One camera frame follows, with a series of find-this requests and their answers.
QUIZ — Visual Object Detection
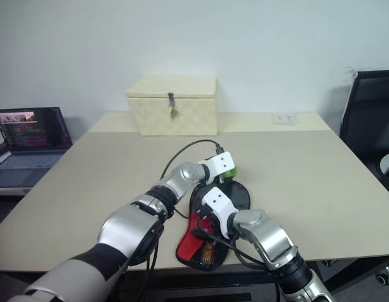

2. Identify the black zippered paddle case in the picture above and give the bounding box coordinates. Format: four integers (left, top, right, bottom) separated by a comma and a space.
175, 180, 254, 272

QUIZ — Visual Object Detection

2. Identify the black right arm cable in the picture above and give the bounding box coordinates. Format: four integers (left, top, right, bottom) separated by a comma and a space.
192, 216, 281, 302

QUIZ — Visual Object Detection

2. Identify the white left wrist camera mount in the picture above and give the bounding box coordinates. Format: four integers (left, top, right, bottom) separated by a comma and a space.
207, 151, 236, 184

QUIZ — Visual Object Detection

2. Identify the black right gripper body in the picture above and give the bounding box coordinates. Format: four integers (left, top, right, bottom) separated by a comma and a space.
194, 203, 216, 223

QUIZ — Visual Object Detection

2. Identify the white power socket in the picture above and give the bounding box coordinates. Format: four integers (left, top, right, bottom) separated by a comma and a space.
271, 113, 298, 126

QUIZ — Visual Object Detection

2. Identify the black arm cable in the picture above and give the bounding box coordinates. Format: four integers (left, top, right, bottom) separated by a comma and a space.
144, 139, 226, 273
192, 216, 281, 302

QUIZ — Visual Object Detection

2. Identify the open grey laptop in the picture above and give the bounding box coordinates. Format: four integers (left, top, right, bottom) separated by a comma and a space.
0, 106, 74, 189

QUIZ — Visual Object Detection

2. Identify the black mesh office chair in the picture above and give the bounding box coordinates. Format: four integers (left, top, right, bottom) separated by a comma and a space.
339, 70, 389, 286

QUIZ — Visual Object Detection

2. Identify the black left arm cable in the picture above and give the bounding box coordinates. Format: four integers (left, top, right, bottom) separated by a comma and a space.
144, 139, 226, 273

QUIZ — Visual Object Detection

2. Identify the table tennis paddle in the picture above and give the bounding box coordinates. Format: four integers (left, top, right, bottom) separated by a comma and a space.
194, 184, 251, 265

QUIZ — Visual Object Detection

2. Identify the cream woven storage box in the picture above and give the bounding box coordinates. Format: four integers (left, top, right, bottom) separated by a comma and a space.
125, 75, 218, 137

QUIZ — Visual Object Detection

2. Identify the brass padlock with latch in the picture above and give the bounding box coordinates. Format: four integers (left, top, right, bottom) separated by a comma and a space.
167, 92, 179, 121

